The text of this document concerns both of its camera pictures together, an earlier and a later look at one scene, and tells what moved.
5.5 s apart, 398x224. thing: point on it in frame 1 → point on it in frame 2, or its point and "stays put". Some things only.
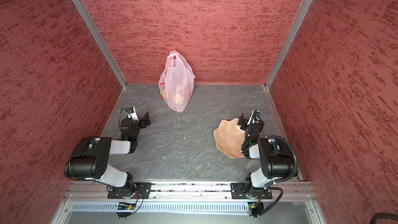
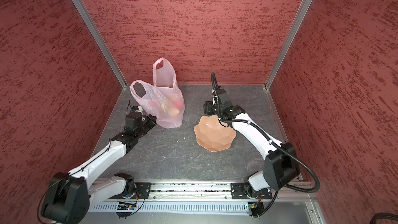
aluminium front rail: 98,191 stays put
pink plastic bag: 176,82 → 162,98
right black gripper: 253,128 → 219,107
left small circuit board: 124,206 stays put
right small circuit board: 257,208 stays put
